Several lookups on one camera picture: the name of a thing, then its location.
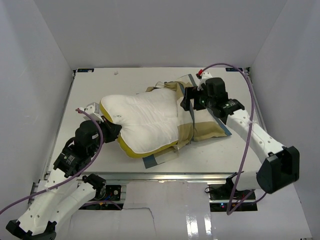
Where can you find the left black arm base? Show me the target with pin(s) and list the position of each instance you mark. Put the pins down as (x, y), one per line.
(103, 191)

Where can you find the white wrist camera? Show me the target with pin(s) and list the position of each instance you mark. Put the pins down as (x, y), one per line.
(202, 76)
(93, 110)

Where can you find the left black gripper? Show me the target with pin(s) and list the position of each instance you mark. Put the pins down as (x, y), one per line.
(113, 129)

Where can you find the aluminium frame rail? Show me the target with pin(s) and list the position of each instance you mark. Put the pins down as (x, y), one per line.
(262, 117)

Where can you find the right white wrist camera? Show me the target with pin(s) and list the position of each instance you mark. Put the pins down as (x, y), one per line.
(202, 76)

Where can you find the checkered blue beige pillowcase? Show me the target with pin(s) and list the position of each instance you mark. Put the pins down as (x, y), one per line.
(193, 125)

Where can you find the left blue corner label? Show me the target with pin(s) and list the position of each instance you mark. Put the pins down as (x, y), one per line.
(85, 70)

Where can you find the blue corner label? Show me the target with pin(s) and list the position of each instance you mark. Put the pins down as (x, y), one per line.
(231, 69)
(85, 70)

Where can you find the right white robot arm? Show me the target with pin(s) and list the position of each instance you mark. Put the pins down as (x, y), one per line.
(280, 165)

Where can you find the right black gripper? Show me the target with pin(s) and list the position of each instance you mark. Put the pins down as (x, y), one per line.
(191, 93)

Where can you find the white pillow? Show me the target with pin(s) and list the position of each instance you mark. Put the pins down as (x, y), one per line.
(149, 121)

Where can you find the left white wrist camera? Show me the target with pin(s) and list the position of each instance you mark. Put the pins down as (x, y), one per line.
(93, 110)

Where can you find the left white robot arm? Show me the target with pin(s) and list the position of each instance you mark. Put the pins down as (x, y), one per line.
(59, 200)

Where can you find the right blue corner label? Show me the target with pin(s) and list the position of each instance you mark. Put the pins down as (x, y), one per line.
(231, 69)

